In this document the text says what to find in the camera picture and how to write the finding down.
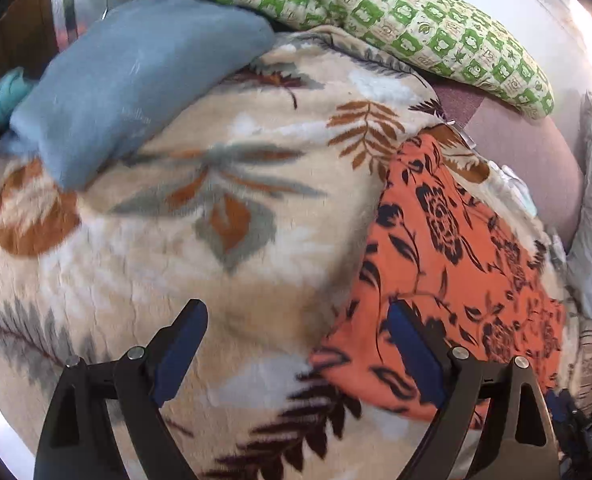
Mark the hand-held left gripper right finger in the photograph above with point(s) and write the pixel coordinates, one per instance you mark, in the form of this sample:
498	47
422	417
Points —
415	355

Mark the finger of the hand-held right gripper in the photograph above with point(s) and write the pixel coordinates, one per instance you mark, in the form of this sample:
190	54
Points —
560	407

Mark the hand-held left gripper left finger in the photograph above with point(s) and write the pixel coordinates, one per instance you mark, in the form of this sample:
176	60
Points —
178	355

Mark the orange floral shirt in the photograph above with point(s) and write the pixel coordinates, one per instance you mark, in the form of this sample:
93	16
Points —
450	280

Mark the small white and blue clothes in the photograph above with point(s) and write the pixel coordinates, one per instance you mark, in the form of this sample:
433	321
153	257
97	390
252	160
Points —
518	190

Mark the leaf print fleece blanket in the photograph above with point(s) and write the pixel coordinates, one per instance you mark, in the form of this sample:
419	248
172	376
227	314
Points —
176	260

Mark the blue folded cloth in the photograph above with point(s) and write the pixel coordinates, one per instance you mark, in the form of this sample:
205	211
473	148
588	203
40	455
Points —
126	80

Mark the teal striped cloth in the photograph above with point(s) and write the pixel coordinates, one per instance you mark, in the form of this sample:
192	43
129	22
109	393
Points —
3	100

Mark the green checked pillow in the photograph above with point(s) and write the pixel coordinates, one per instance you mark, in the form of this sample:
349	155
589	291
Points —
375	10

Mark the brown wooden door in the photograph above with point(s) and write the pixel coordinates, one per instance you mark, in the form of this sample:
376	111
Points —
21	20

